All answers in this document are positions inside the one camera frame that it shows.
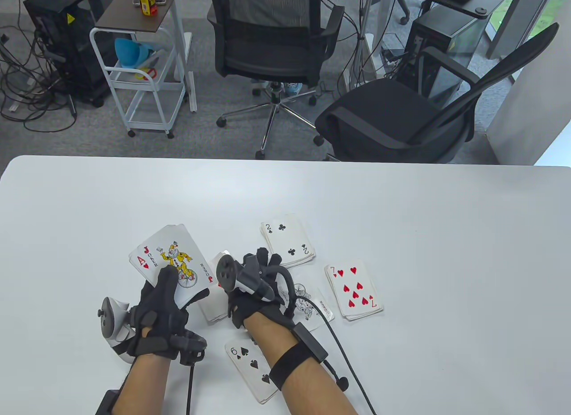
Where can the person's left hand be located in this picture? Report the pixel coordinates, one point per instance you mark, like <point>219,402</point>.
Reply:
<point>165,317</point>

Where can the person's right hand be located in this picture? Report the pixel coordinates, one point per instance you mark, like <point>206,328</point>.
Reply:
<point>250,308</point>

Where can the pile of face-up diamonds cards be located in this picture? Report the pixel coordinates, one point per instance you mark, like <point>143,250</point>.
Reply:
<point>216,306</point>

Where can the pile of face-up spades cards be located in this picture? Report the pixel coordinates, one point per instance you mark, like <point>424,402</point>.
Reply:
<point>250,366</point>

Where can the black line drawing joker card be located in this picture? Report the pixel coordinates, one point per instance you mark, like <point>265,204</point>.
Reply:
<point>310,310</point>

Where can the stack of red-backed playing cards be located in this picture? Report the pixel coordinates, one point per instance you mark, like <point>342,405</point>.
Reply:
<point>178,250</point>

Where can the pile of face-up clubs cards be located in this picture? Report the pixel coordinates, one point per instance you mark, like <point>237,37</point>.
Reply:
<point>287,239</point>

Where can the pile of face-up hearts cards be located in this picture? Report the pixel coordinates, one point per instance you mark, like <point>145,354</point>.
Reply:
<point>354,285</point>

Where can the person's right forearm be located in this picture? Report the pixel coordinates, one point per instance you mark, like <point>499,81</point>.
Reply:
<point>303,379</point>

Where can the person's left forearm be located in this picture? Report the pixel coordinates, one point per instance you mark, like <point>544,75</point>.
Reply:
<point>142,384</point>

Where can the grey left hand controller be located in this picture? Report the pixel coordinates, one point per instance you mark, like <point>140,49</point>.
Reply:
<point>111,319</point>

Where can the black padded office chair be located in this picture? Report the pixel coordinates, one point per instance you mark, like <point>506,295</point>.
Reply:
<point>383,107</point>

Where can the black mesh back office chair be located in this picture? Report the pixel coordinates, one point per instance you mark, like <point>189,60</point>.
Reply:
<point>267,54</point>

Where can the blue plastic bowl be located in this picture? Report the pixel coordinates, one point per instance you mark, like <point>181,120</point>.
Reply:
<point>129,51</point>

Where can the black computer tower yellow sticker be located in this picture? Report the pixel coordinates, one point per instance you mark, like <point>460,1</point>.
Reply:
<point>67,54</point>

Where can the small black power adapter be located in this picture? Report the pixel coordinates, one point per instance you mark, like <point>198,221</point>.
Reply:
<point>392,55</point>

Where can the brown top white side table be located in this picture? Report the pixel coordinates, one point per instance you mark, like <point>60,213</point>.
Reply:
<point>129,9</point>

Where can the yellow and red packet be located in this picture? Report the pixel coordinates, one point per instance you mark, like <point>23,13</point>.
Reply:
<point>145,2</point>

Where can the black chair base with casters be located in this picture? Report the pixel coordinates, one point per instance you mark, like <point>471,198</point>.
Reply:
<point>403,19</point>

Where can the black glass side computer tower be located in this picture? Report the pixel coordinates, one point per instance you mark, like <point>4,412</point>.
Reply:
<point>464,34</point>

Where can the small black round object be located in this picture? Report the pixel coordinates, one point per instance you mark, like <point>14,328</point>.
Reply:
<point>481,10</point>

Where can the dark office desk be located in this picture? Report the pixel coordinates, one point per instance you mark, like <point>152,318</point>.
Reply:
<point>490,0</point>

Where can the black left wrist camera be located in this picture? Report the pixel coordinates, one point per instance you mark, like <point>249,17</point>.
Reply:
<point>189,346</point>

